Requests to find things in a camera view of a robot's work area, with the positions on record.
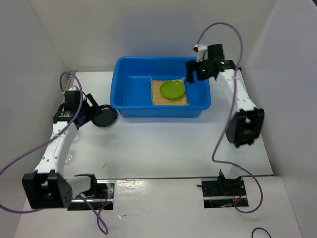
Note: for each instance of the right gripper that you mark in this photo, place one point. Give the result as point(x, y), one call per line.
point(191, 66)

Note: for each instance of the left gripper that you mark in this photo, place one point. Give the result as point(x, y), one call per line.
point(95, 108)

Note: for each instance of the black round plate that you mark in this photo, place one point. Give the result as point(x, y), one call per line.
point(107, 118)

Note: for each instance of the green plastic plate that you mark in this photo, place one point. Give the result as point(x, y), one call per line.
point(172, 89)

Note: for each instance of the bamboo placemat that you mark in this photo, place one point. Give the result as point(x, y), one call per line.
point(158, 99)

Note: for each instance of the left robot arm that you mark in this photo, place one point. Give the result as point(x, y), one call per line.
point(46, 186)

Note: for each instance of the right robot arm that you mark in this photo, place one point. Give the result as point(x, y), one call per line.
point(246, 118)

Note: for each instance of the blue plastic bin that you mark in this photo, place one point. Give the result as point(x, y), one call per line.
point(131, 87)

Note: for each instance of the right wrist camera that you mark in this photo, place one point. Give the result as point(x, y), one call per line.
point(202, 52)

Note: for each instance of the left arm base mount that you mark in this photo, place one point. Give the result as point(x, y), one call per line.
point(102, 198)

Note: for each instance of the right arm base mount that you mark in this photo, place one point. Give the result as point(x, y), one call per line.
point(217, 194)

